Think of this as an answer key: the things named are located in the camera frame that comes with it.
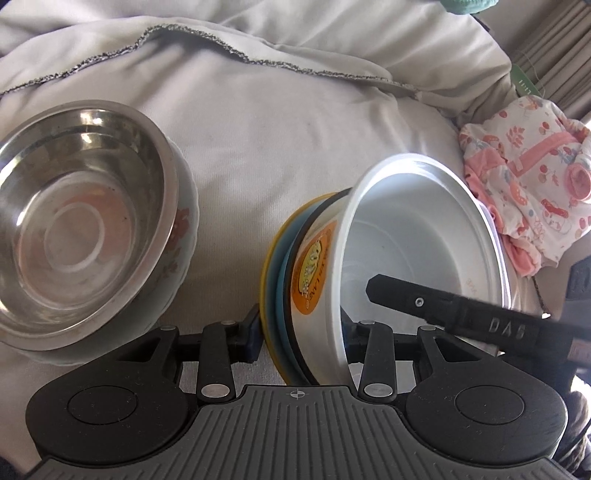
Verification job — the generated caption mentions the green tag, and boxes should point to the green tag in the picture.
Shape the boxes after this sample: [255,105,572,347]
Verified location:
[510,64,542,99]

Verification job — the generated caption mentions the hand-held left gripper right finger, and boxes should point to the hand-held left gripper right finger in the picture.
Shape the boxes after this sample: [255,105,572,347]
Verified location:
[342,318,468,403]

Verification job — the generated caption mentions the white floral plate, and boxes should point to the white floral plate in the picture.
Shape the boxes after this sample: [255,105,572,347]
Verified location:
[0,137,201,367]

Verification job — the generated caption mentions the beige blanket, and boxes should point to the beige blanket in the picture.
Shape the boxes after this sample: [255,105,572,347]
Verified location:
[0,0,591,393]

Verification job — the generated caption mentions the white bowl with yellow rim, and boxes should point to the white bowl with yellow rim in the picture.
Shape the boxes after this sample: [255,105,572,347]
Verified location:
[259,191,341,385]

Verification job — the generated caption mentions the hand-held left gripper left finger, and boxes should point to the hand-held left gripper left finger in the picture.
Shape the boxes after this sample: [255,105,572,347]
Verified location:
[127,306,262,403]

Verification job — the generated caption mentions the red and white plastic tray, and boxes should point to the red and white plastic tray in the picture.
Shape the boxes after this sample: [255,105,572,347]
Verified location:
[478,203,515,315]

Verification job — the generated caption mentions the pink printed baby clothes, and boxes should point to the pink printed baby clothes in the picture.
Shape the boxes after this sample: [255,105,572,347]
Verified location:
[459,97,591,278]

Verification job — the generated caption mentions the blue bowl with black rim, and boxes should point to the blue bowl with black rim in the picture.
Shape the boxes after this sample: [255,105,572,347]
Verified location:
[276,198,352,385]

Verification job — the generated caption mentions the green towel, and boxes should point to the green towel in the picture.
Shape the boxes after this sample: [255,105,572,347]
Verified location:
[438,0,500,13]

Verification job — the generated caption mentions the white printed paper bowl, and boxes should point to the white printed paper bowl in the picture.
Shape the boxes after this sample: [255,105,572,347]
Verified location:
[288,154,511,387]

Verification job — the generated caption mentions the stainless steel bowl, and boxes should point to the stainless steel bowl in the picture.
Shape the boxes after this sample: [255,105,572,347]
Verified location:
[0,99,179,352]

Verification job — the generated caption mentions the grey curtain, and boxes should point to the grey curtain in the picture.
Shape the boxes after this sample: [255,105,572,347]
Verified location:
[501,0,591,124]

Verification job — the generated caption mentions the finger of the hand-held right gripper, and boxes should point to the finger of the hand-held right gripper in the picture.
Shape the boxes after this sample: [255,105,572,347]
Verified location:
[366,274,575,367]
[564,261,591,321]

